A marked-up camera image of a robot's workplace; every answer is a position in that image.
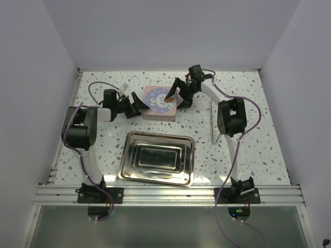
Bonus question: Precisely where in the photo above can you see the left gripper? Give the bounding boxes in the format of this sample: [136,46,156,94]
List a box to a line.
[114,92,149,119]

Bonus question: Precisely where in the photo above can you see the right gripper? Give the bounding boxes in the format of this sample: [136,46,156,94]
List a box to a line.
[165,77,199,109]

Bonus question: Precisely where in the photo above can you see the cookie tin with paper cups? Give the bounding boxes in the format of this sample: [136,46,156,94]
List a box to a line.
[142,111,176,121]

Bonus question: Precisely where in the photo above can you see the silver tin lid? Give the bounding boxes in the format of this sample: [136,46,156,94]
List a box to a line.
[143,86,177,113]

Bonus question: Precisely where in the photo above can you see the metal tongs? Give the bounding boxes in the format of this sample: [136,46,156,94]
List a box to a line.
[210,101,221,145]

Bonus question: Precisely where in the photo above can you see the steel serving tray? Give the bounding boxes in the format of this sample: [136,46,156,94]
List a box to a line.
[118,131,195,187]

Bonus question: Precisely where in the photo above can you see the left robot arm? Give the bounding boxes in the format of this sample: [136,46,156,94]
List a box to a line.
[61,89,149,205]

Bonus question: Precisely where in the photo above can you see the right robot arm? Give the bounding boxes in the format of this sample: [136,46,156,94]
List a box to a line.
[165,65,254,204]

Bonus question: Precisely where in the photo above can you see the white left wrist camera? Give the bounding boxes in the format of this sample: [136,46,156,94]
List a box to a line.
[118,83,129,95]

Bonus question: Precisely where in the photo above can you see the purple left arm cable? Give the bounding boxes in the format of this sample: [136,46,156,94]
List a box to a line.
[63,82,122,222]

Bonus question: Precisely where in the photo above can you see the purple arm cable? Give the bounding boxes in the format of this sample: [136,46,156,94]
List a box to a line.
[204,69,262,248]
[63,82,122,222]

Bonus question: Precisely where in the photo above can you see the left black mounting bracket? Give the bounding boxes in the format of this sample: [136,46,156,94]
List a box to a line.
[75,188,124,204]

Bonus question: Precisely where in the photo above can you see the black mounting bracket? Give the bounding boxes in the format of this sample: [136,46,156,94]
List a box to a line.
[217,188,261,204]
[75,188,124,204]

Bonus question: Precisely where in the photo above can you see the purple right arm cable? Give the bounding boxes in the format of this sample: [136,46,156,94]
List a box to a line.
[204,69,262,248]

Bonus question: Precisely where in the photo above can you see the right black mounting bracket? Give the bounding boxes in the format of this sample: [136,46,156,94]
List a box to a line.
[217,188,261,204]

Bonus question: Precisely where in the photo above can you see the aluminium front rail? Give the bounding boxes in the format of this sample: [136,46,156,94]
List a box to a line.
[33,185,305,207]

